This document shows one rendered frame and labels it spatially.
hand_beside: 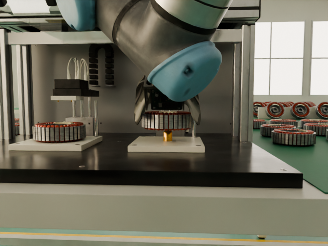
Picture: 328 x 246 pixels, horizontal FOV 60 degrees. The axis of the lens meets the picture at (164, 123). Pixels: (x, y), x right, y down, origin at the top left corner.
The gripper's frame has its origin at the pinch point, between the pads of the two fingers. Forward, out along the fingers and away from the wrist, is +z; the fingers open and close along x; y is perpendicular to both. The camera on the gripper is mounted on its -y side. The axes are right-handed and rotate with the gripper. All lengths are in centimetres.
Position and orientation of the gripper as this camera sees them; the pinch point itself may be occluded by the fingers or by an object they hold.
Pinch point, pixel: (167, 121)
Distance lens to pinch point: 62.5
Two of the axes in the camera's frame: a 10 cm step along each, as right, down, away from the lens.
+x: 10.0, 0.1, -0.6
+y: -0.5, 6.5, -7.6
